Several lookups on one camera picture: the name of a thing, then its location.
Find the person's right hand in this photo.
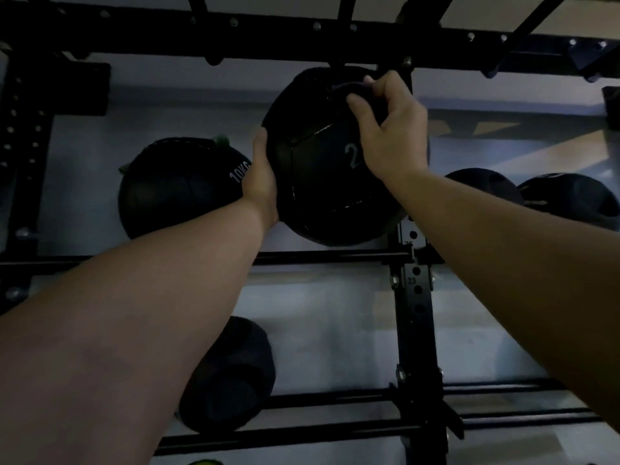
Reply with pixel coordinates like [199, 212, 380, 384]
[346, 69, 430, 181]

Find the black medicine ball green trim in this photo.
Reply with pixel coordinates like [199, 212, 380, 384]
[118, 135, 254, 241]

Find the black stitched medicine ball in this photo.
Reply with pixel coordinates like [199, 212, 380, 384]
[261, 66, 431, 247]

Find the person's right forearm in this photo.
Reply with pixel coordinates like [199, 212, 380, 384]
[384, 169, 620, 434]

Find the person's left forearm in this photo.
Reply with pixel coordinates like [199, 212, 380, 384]
[0, 196, 270, 465]

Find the person's left hand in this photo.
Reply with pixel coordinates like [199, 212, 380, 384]
[241, 128, 280, 228]

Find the black metal storage rack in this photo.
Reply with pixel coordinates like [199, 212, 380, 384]
[0, 0, 620, 458]

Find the black handled medicine ball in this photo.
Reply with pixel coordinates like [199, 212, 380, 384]
[178, 316, 277, 435]
[443, 168, 526, 207]
[516, 173, 620, 232]

